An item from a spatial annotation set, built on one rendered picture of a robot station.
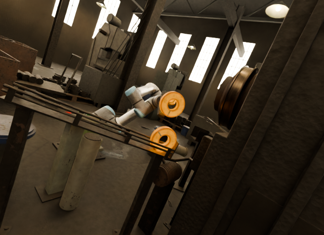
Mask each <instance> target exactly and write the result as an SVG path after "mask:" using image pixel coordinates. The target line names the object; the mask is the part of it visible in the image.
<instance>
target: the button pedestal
mask: <svg viewBox="0 0 324 235"><path fill-rule="evenodd" d="M82 118H83V119H85V120H88V121H91V122H93V123H96V124H99V123H98V122H95V121H92V120H90V119H87V118H85V117H82ZM83 132H84V129H82V128H79V127H76V126H73V125H71V124H68V123H66V125H65V128H64V131H63V134H62V137H61V140H60V143H59V147H58V150H57V152H56V155H55V158H54V162H53V165H52V168H51V171H50V174H49V177H48V180H47V183H46V184H42V185H38V186H35V189H36V191H37V193H38V195H39V197H40V199H41V201H42V203H44V202H47V201H50V200H53V199H57V198H60V197H62V194H63V191H64V188H65V186H66V182H67V179H68V176H69V173H70V170H71V167H72V164H73V161H74V158H75V155H76V153H77V150H78V147H79V144H80V141H81V138H82V135H83Z"/></svg>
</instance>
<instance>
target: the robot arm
mask: <svg viewBox="0 0 324 235"><path fill-rule="evenodd" d="M167 92H168V91H166V90H165V91H162V93H161V91H160V90H159V88H158V87H157V86H156V85H155V84H153V83H147V84H146V85H145V86H142V87H139V88H136V87H135V86H133V87H131V88H130V89H128V90H127V91H126V92H125V94H126V96H127V97H128V99H129V100H130V102H131V103H132V105H133V107H134V108H133V109H132V110H130V111H129V112H127V113H126V114H124V115H123V116H121V117H116V118H115V117H114V116H115V112H114V111H113V109H112V108H111V107H109V106H104V107H102V108H101V109H99V110H97V111H95V112H93V114H95V115H97V116H100V117H102V118H105V119H107V120H110V121H112V122H115V123H117V124H120V125H122V126H125V125H127V124H128V123H130V122H131V121H133V120H135V119H136V118H138V117H139V118H143V117H145V116H146V115H148V114H149V113H150V112H152V111H153V110H155V109H156V108H158V113H157V115H158V116H160V117H162V118H163V117H164V116H165V115H164V114H163V113H162V112H161V110H160V107H159V103H160V99H161V97H162V96H163V95H164V94H165V93H167ZM147 94H150V95H151V97H150V98H149V99H147V100H146V101H144V100H143V98H142V97H143V96H145V95H147ZM175 103H176V100H171V101H170V102H169V103H168V106H171V105H175ZM99 120H100V121H103V120H101V119H99ZM103 122H105V123H107V124H110V125H112V126H115V127H117V128H120V129H123V128H121V127H118V126H116V125H113V124H111V123H108V122H106V121H103ZM104 126H105V125H104ZM105 127H106V128H109V129H112V130H114V131H117V132H121V131H119V130H116V129H113V128H111V127H108V126H105Z"/></svg>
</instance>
